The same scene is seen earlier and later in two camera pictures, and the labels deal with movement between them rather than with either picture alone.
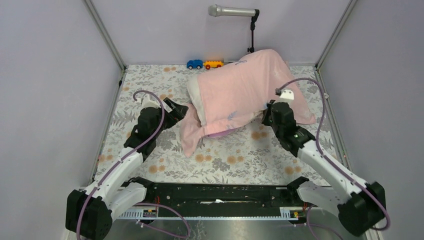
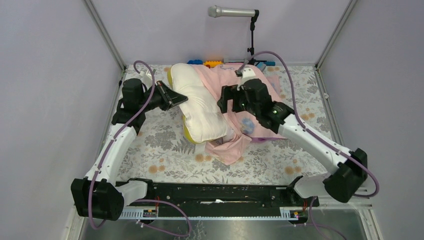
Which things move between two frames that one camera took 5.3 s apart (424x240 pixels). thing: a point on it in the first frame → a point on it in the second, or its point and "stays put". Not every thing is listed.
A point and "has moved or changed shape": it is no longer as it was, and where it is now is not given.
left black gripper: [177, 113] → [169, 97]
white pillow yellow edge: [193, 85] has moved or changed shape
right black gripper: [265, 120] → [230, 93]
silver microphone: [215, 10] stays put
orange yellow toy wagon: [209, 64] stays put
